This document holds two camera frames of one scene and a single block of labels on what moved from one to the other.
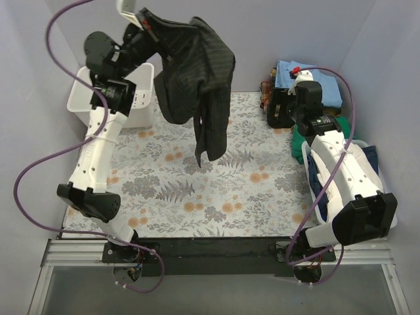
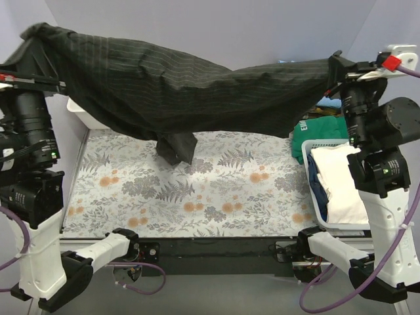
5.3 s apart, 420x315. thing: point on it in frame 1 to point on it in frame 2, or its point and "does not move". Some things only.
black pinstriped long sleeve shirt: [195, 83] to [170, 95]
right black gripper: [277, 107] to [356, 76]
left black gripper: [144, 29] to [25, 84]
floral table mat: [259, 188] does not move
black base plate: [218, 256] does not move
